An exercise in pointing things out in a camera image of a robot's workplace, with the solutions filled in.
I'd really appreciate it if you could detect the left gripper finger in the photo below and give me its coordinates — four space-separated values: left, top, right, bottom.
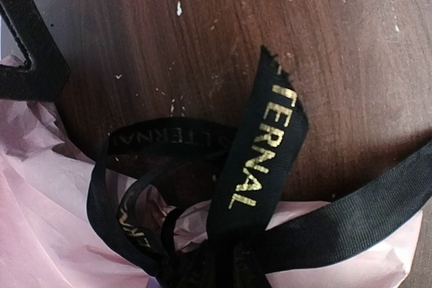
1 0 70 101

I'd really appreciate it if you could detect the pink wrapping paper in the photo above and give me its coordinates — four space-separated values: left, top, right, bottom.
0 54 423 288

